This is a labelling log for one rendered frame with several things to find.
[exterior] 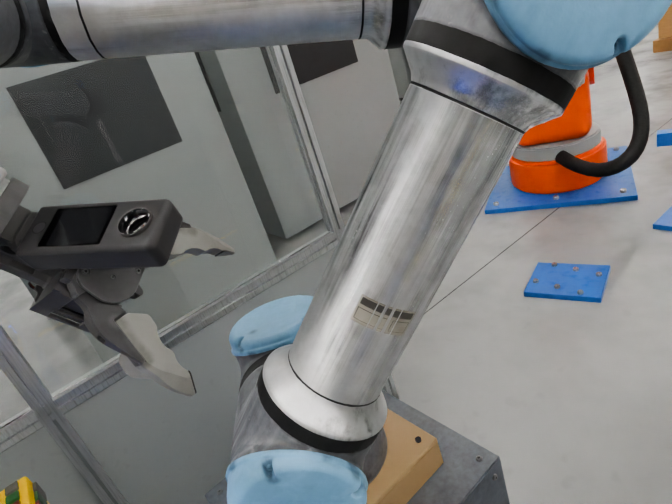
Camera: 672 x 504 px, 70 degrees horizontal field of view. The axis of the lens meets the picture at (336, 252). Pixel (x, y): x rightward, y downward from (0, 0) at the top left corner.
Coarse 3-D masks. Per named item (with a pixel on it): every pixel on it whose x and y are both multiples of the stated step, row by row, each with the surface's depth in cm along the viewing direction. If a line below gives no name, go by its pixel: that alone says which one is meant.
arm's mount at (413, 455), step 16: (400, 416) 66; (400, 432) 63; (416, 432) 63; (400, 448) 61; (416, 448) 60; (432, 448) 61; (384, 464) 60; (400, 464) 59; (416, 464) 59; (432, 464) 61; (384, 480) 58; (400, 480) 58; (416, 480) 60; (368, 496) 56; (384, 496) 56; (400, 496) 58
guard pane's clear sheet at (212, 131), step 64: (64, 64) 96; (128, 64) 103; (192, 64) 111; (256, 64) 120; (0, 128) 92; (64, 128) 98; (128, 128) 105; (192, 128) 114; (256, 128) 123; (64, 192) 100; (128, 192) 108; (192, 192) 116; (256, 192) 126; (192, 256) 119; (256, 256) 130; (0, 320) 98; (0, 384) 100; (64, 384) 107
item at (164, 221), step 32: (32, 224) 36; (64, 224) 35; (96, 224) 34; (128, 224) 33; (160, 224) 33; (32, 256) 34; (64, 256) 34; (96, 256) 33; (128, 256) 33; (160, 256) 33
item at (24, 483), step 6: (18, 480) 74; (24, 480) 73; (24, 486) 72; (30, 486) 73; (0, 492) 72; (24, 492) 71; (30, 492) 71; (0, 498) 71; (24, 498) 70; (30, 498) 70
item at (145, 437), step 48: (288, 288) 136; (192, 336) 122; (144, 384) 117; (48, 432) 106; (96, 432) 112; (144, 432) 119; (192, 432) 127; (0, 480) 102; (48, 480) 108; (144, 480) 122; (192, 480) 130
